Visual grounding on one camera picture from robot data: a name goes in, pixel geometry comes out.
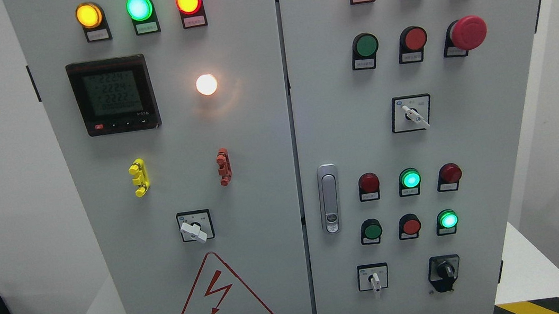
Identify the right grey cabinet door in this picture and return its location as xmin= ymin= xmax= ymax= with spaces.
xmin=279 ymin=0 xmax=540 ymax=314

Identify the green push button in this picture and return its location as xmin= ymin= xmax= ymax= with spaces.
xmin=360 ymin=218 xmax=383 ymax=245
xmin=351 ymin=32 xmax=378 ymax=71

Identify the green push button lower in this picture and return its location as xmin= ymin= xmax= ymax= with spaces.
xmin=360 ymin=218 xmax=383 ymax=245

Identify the black digital power meter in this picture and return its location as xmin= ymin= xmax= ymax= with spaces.
xmin=65 ymin=54 xmax=162 ymax=137

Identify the silver door latch handle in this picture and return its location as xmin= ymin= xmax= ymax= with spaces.
xmin=317 ymin=164 xmax=341 ymax=235

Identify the red push button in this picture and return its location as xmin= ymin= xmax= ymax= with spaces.
xmin=399 ymin=26 xmax=428 ymax=64
xmin=398 ymin=213 xmax=422 ymax=240

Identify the white selector switch left door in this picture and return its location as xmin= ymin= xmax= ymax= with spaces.
xmin=175 ymin=208 xmax=215 ymax=243

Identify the white lit indicator lamp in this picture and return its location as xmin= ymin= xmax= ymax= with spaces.
xmin=195 ymin=73 xmax=218 ymax=96

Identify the red indicator light top left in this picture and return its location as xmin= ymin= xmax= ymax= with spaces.
xmin=175 ymin=0 xmax=208 ymax=29

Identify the red emergency stop mushroom button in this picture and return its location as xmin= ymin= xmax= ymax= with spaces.
xmin=444 ymin=15 xmax=488 ymax=58

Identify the green lit indicator middle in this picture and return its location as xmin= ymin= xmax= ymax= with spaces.
xmin=399 ymin=167 xmax=421 ymax=197

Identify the dark red indicator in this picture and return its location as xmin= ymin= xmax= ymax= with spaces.
xmin=358 ymin=173 xmax=381 ymax=202
xmin=437 ymin=163 xmax=462 ymax=192

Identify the white selector switch upper right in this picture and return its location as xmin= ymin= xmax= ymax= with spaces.
xmin=391 ymin=94 xmax=431 ymax=133

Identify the dark red indicator left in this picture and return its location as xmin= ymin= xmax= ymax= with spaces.
xmin=358 ymin=173 xmax=381 ymax=202

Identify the green push button upper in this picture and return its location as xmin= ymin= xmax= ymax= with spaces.
xmin=351 ymin=32 xmax=378 ymax=71

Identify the black knob selector switch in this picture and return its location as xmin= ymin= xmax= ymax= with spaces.
xmin=428 ymin=254 xmax=460 ymax=293

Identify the yellow terminal connector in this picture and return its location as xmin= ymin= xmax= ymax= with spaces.
xmin=128 ymin=158 xmax=150 ymax=198

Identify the dark red indicator right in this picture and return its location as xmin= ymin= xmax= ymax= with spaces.
xmin=437 ymin=163 xmax=462 ymax=192

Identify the left grey cabinet door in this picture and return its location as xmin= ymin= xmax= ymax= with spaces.
xmin=4 ymin=0 xmax=313 ymax=314

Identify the red electric hazard warning sticker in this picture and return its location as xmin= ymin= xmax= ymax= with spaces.
xmin=181 ymin=251 xmax=274 ymax=314

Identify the green indicator light top left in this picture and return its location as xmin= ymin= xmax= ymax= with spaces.
xmin=126 ymin=0 xmax=161 ymax=35

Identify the grey cabinet door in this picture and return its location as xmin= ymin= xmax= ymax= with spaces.
xmin=279 ymin=0 xmax=540 ymax=314
xmin=4 ymin=0 xmax=313 ymax=314

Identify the red push button lower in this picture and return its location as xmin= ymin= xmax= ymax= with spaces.
xmin=398 ymin=213 xmax=422 ymax=240

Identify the white selector switch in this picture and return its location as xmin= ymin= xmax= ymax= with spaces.
xmin=357 ymin=263 xmax=389 ymax=300
xmin=391 ymin=94 xmax=431 ymax=133

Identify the white selector switch lower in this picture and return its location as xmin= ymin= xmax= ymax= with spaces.
xmin=357 ymin=263 xmax=389 ymax=300

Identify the red push button upper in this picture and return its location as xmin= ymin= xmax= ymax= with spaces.
xmin=399 ymin=26 xmax=428 ymax=64

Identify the red terminal connector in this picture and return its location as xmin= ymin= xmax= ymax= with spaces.
xmin=216 ymin=147 xmax=232 ymax=187

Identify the green lit button lower right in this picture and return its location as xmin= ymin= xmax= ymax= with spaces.
xmin=436 ymin=209 xmax=459 ymax=236

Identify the yellow indicator light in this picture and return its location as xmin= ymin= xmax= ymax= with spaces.
xmin=75 ymin=2 xmax=113 ymax=43

